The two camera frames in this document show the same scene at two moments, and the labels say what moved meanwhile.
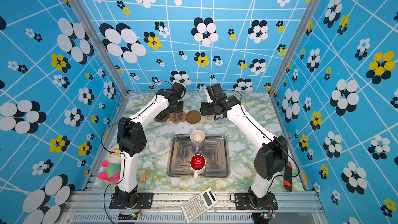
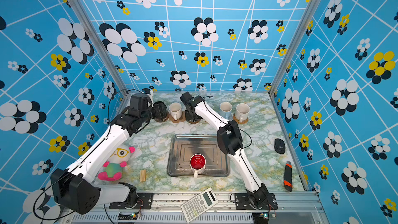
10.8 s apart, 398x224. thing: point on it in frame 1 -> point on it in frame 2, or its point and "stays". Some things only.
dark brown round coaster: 156,119 stays
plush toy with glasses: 112,167 stays
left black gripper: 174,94 -> 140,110
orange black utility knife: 287,182 stays
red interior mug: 197,164 stays
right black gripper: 204,109 -> 188,117
